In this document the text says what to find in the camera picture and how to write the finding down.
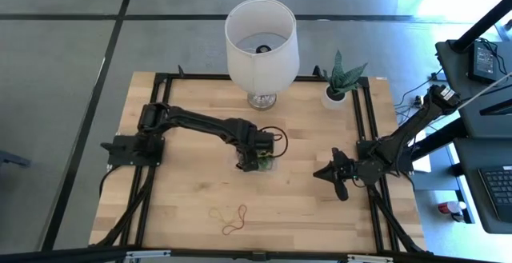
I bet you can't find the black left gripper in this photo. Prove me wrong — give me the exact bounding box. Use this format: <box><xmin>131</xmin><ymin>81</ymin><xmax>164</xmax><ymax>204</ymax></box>
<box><xmin>235</xmin><ymin>125</ymin><xmax>277</xmax><ymax>173</ymax></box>

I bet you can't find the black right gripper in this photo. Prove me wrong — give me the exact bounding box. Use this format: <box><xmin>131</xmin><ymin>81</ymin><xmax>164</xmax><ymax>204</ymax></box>
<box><xmin>313</xmin><ymin>148</ymin><xmax>379</xmax><ymax>202</ymax></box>

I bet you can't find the red rubber band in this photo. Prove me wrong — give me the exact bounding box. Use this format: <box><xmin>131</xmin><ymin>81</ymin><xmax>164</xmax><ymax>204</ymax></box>
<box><xmin>221</xmin><ymin>204</ymin><xmax>248</xmax><ymax>237</ymax></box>

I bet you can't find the yellow rubber band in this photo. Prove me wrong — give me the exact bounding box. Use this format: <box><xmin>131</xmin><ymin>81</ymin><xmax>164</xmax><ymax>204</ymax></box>
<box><xmin>208</xmin><ymin>205</ymin><xmax>241</xmax><ymax>225</ymax></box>

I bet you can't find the white shade table lamp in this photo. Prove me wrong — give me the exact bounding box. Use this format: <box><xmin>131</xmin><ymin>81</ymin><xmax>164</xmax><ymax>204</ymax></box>
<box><xmin>223</xmin><ymin>0</ymin><xmax>301</xmax><ymax>112</ymax></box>

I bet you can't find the white paper sheet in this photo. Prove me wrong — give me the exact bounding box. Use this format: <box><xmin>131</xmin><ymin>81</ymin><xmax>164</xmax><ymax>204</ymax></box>
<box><xmin>411</xmin><ymin>134</ymin><xmax>434</xmax><ymax>174</ymax></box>

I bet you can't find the snake plant in white pot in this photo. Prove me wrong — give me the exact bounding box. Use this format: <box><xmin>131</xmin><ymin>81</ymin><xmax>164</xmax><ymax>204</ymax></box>
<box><xmin>319</xmin><ymin>50</ymin><xmax>369</xmax><ymax>111</ymax></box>

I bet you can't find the black diagonal support beam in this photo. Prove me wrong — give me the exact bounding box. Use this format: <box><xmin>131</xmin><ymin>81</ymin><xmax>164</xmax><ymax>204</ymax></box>
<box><xmin>411</xmin><ymin>117</ymin><xmax>469</xmax><ymax>161</ymax></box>

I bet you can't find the red white bottle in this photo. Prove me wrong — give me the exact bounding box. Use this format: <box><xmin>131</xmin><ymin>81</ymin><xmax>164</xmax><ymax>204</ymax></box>
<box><xmin>437</xmin><ymin>200</ymin><xmax>468</xmax><ymax>223</ymax></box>

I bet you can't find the black desk with keyboard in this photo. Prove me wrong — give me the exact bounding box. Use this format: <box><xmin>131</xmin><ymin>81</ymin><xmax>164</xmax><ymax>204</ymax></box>
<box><xmin>453</xmin><ymin>137</ymin><xmax>512</xmax><ymax>235</ymax></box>

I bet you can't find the black desk with power adapter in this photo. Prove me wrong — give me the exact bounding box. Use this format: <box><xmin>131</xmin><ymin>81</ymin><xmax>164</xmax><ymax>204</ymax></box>
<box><xmin>434</xmin><ymin>38</ymin><xmax>512</xmax><ymax>138</ymax></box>

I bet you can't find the black keyboard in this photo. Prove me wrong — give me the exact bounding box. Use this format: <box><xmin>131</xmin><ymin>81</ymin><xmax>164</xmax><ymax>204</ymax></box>
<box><xmin>478</xmin><ymin>165</ymin><xmax>512</xmax><ymax>222</ymax></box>

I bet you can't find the black power adapter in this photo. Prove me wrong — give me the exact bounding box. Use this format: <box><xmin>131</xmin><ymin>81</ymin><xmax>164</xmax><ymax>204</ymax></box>
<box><xmin>468</xmin><ymin>40</ymin><xmax>506</xmax><ymax>85</ymax></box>

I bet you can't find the black diagonal pole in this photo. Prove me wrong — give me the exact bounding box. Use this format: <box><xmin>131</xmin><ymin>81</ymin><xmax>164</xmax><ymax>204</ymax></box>
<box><xmin>450</xmin><ymin>0</ymin><xmax>512</xmax><ymax>53</ymax></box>

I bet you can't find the black rig cross bar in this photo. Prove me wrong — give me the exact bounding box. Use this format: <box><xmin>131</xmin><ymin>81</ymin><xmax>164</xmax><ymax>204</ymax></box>
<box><xmin>0</xmin><ymin>245</ymin><xmax>512</xmax><ymax>263</ymax></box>

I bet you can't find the grey floor object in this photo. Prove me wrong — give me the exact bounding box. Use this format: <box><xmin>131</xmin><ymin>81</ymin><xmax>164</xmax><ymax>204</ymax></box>
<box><xmin>0</xmin><ymin>149</ymin><xmax>32</xmax><ymax>169</ymax></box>

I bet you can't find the left gripper cable loop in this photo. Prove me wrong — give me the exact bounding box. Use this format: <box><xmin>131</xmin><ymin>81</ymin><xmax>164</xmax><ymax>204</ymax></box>
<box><xmin>258</xmin><ymin>126</ymin><xmax>289</xmax><ymax>159</ymax></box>

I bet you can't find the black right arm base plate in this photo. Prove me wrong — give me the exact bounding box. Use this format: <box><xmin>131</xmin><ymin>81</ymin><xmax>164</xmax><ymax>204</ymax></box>
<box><xmin>357</xmin><ymin>138</ymin><xmax>415</xmax><ymax>173</ymax></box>

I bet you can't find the silver metal bracket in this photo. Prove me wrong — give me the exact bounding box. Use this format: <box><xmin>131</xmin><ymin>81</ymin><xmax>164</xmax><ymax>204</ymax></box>
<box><xmin>346</xmin><ymin>253</ymin><xmax>395</xmax><ymax>263</ymax></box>
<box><xmin>125</xmin><ymin>249</ymin><xmax>172</xmax><ymax>261</ymax></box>

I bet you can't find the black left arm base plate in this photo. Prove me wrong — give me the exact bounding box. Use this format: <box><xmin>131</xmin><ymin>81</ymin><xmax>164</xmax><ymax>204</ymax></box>
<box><xmin>102</xmin><ymin>134</ymin><xmax>165</xmax><ymax>167</ymax></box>

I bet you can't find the white cable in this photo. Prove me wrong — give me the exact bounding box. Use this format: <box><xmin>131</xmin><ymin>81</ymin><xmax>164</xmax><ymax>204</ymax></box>
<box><xmin>455</xmin><ymin>70</ymin><xmax>512</xmax><ymax>110</ymax></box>

